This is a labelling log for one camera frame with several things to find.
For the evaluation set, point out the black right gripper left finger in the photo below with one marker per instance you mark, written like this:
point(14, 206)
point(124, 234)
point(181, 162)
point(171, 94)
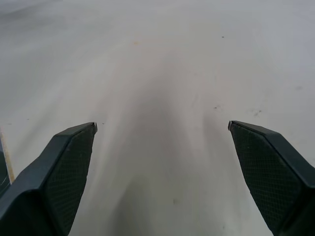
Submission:
point(56, 177)

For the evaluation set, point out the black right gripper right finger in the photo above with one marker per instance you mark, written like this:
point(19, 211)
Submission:
point(270, 172)

